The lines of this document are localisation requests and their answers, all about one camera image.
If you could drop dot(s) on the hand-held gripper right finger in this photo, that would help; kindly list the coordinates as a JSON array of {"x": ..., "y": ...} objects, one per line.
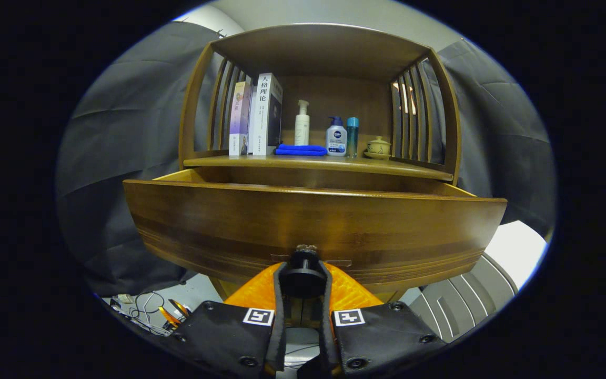
[{"x": 382, "y": 337}]

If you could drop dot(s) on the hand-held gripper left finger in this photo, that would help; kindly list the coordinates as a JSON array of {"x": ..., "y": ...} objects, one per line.
[{"x": 229, "y": 337}]

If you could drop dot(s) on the wooden drawer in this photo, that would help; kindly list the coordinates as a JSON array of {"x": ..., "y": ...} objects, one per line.
[{"x": 308, "y": 221}]

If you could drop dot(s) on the wooden countertop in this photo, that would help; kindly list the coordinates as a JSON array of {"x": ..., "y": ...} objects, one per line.
[{"x": 334, "y": 164}]

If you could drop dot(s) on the wooden cabinet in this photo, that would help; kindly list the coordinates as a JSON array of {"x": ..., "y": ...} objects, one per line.
[{"x": 324, "y": 47}]

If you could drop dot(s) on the orange black tool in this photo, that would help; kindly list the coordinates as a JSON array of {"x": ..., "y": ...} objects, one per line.
[{"x": 169, "y": 315}]

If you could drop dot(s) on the grey ribbed panel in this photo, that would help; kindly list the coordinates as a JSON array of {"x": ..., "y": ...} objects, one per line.
[{"x": 466, "y": 300}]

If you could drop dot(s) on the white board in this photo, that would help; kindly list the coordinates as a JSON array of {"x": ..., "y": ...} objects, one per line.
[{"x": 518, "y": 252}]

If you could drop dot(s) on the ceramic lidded tea cup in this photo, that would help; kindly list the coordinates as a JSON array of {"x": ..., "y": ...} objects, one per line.
[{"x": 378, "y": 147}]

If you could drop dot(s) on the blue folded cloth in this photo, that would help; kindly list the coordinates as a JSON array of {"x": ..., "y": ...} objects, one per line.
[{"x": 300, "y": 150}]

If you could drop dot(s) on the teal bottle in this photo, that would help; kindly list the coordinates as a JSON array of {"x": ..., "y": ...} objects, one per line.
[{"x": 352, "y": 139}]

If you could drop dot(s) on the white bottle blue cap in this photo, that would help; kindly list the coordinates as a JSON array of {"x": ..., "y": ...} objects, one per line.
[{"x": 336, "y": 142}]

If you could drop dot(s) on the black backdrop cloth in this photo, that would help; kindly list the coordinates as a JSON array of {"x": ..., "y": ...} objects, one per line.
[{"x": 113, "y": 158}]

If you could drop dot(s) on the white pump bottle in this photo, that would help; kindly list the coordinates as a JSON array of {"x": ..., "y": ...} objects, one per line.
[{"x": 302, "y": 131}]

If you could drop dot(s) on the white book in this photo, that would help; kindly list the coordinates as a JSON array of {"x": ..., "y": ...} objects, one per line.
[{"x": 263, "y": 121}]

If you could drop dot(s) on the purple book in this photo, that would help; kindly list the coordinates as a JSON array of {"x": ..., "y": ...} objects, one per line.
[{"x": 240, "y": 116}]

